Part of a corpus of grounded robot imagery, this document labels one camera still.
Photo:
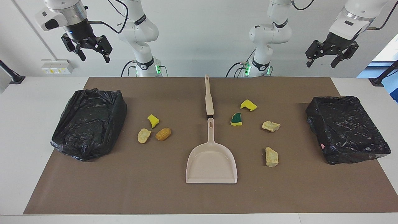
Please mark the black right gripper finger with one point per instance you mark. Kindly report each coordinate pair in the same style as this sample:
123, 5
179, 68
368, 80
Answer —
81, 56
105, 46

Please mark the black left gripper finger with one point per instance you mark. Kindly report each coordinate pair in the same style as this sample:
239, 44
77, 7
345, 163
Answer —
312, 51
348, 53

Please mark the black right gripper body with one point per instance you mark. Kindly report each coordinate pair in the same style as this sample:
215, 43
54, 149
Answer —
79, 32

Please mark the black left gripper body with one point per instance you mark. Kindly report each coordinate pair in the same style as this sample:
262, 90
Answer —
339, 42

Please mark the notched yellow sponge piece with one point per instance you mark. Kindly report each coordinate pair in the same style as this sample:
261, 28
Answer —
248, 105

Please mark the small pale bread chunk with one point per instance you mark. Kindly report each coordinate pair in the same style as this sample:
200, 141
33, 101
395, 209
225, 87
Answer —
271, 126

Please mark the small yellow sponge piece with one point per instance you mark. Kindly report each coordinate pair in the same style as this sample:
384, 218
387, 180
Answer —
153, 120

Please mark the pale yellow bread chunk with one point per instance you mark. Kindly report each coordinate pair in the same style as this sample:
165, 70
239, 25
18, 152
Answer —
143, 136

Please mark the green and yellow sponge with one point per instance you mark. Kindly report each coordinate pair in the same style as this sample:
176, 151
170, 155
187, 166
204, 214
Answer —
236, 119

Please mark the brown bread roll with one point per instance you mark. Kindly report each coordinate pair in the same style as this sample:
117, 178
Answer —
163, 134

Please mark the long pale bread chunk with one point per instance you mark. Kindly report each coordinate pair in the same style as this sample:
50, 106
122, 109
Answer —
271, 157

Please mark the beige hand brush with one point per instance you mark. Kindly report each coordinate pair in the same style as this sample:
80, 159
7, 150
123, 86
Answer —
209, 102

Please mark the beige plastic dustpan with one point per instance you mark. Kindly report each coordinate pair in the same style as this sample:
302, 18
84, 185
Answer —
211, 165

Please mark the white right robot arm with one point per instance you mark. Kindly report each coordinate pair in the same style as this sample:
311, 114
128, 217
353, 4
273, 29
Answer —
140, 31

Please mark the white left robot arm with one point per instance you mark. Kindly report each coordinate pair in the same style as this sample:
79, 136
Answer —
270, 32

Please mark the black bag-lined bin, pink spot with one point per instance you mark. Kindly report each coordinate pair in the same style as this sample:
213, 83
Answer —
345, 130

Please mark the brown table mat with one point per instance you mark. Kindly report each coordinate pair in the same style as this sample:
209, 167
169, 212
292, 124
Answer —
199, 193

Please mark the white wall socket box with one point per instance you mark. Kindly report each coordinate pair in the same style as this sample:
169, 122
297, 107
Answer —
57, 67

